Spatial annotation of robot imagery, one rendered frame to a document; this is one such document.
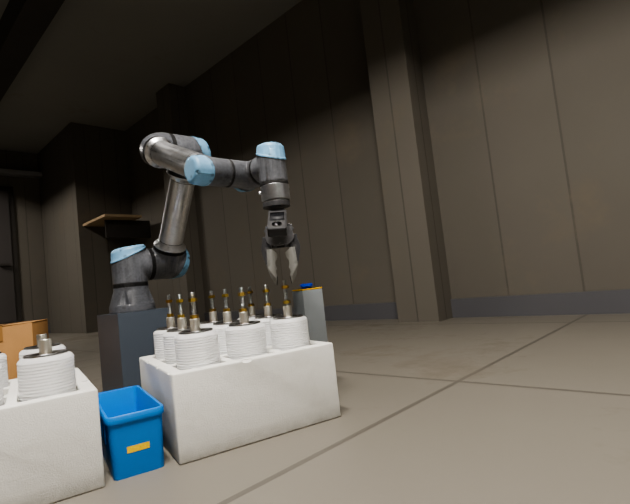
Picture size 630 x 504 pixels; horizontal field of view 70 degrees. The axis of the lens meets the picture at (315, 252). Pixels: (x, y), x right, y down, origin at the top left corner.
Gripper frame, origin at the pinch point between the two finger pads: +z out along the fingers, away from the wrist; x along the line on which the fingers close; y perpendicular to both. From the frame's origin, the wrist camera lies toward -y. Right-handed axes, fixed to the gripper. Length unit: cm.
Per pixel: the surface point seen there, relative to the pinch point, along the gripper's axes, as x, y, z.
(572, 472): -42, -44, 35
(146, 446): 29.8, -21.9, 30.0
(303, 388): -2.0, -7.0, 26.1
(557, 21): -161, 116, -125
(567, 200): -155, 121, -27
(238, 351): 11.8, -9.4, 15.5
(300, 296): -3.8, 22.6, 5.6
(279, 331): 2.4, -3.4, 12.7
